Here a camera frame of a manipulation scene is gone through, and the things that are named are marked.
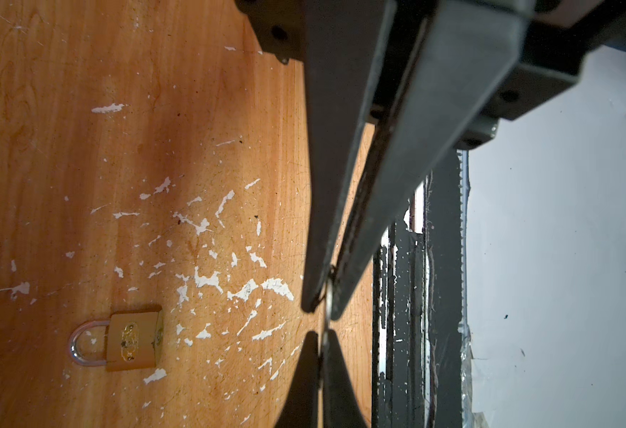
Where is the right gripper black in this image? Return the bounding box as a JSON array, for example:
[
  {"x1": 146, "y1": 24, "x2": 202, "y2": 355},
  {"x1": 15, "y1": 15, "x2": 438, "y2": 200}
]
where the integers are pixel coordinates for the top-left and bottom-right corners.
[{"x1": 237, "y1": 1, "x2": 626, "y2": 320}]

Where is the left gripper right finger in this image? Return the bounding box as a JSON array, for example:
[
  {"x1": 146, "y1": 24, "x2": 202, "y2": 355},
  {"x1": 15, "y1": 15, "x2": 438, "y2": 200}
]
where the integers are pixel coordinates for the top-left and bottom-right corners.
[{"x1": 321, "y1": 329, "x2": 367, "y2": 428}]

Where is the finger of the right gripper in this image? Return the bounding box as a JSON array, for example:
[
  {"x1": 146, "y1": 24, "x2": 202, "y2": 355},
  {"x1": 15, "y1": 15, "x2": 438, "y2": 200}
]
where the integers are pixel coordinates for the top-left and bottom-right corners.
[{"x1": 301, "y1": 1, "x2": 397, "y2": 313}]

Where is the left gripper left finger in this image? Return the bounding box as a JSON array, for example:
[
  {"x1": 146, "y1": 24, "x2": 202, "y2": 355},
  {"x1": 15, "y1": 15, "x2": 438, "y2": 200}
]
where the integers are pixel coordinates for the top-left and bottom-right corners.
[{"x1": 275, "y1": 331, "x2": 319, "y2": 428}]

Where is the small brass padlock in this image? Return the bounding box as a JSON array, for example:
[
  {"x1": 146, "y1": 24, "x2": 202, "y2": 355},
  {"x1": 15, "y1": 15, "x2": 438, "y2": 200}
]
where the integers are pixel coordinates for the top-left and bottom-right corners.
[{"x1": 68, "y1": 306, "x2": 164, "y2": 372}]

